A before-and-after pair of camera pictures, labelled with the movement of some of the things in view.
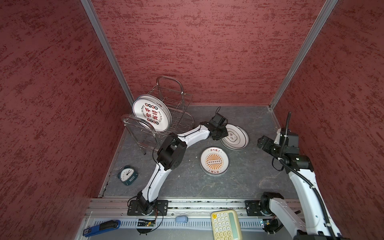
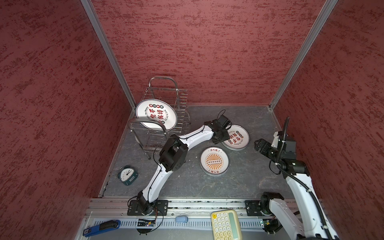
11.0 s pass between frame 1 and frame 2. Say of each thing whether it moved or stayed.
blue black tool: stayed
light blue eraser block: stayed
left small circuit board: stayed
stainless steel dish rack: moved
